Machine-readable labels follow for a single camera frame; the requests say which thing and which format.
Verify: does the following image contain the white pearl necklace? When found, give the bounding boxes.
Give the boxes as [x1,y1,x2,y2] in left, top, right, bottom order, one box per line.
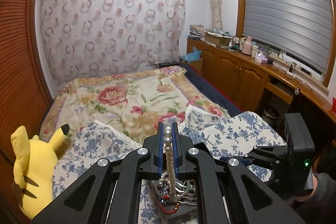
[156,126,182,201]

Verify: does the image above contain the purple crystal hair comb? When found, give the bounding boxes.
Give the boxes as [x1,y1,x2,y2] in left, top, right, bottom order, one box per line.
[153,181,197,206]

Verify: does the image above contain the black jewelry box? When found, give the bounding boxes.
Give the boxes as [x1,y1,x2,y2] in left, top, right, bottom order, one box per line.
[150,178,200,221]

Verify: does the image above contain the person's hand on gripper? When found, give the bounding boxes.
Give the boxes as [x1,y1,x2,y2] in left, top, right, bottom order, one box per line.
[291,173,318,205]

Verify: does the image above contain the blue floral white blanket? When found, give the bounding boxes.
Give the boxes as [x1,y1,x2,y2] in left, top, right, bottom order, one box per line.
[52,106,285,223]

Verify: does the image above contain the wooden sideboard cabinet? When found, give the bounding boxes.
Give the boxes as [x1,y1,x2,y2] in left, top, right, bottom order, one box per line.
[187,39,335,139]

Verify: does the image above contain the yellow Pikachu plush toy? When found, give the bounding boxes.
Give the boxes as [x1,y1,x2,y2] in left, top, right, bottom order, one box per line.
[11,124,70,219]

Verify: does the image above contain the pink floral bedspread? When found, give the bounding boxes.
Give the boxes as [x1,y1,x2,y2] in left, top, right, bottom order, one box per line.
[40,65,233,143]

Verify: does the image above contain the pink tissue box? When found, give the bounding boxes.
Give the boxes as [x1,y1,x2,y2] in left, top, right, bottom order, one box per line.
[255,52,268,64]

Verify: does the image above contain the pink thermos jug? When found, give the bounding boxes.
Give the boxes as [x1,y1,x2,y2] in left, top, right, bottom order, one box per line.
[241,36,253,56]

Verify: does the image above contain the blue bag by bed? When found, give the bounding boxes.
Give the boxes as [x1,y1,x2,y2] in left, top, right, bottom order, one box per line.
[179,47,202,63]

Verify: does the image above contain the cardboard box on cabinet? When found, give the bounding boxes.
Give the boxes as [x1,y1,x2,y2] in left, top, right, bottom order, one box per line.
[204,32,232,47]

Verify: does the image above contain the wooden louvered wardrobe door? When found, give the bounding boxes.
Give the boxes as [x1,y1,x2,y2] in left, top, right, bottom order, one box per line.
[1,0,52,223]

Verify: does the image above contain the grey window roller blind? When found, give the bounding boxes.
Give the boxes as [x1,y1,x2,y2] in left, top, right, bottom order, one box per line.
[243,0,332,73]

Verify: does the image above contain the circle patterned sheer curtain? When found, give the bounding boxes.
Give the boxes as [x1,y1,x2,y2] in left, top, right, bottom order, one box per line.
[40,0,186,85]

